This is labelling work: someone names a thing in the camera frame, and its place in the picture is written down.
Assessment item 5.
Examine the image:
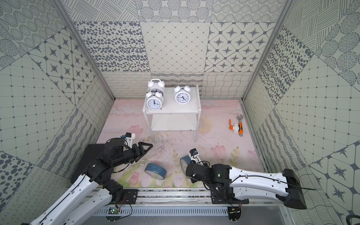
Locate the green circuit board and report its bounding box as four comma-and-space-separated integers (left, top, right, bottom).
108, 208, 120, 215

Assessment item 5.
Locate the orange white tool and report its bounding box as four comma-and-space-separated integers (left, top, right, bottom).
229, 120, 239, 134

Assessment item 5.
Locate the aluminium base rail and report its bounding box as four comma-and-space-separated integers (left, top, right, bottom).
93, 187, 284, 218

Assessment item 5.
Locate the silver adjustable wrench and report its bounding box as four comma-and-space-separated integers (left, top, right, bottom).
236, 114, 244, 137

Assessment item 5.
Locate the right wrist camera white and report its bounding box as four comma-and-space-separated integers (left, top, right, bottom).
189, 148, 201, 163

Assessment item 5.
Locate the blue round alarm clock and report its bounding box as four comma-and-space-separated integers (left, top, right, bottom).
180, 156, 191, 176
144, 163, 167, 180

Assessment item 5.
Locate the white two-tier shelf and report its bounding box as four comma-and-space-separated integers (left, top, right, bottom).
142, 85, 202, 142

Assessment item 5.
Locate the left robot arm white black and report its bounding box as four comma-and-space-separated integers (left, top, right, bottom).
31, 138, 153, 225

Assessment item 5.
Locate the white metal twin-bell alarm clock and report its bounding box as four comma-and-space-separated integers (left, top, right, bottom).
174, 83, 191, 105

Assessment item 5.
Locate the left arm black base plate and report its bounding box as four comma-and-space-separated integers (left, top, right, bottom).
112, 189, 139, 204

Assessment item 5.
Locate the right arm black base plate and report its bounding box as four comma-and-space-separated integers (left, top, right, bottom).
211, 189, 249, 205

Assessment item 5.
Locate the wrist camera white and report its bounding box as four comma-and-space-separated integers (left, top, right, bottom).
189, 148, 201, 163
121, 132, 136, 147

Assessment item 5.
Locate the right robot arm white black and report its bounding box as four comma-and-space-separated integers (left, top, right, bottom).
185, 161, 307, 210

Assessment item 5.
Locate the white plastic twin-bell alarm clock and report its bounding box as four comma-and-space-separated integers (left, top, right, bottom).
148, 79, 165, 94

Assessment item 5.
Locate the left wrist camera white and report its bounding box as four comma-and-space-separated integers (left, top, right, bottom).
121, 132, 136, 147

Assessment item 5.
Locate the small white twin-bell alarm clock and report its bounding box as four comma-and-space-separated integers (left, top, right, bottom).
146, 89, 164, 110

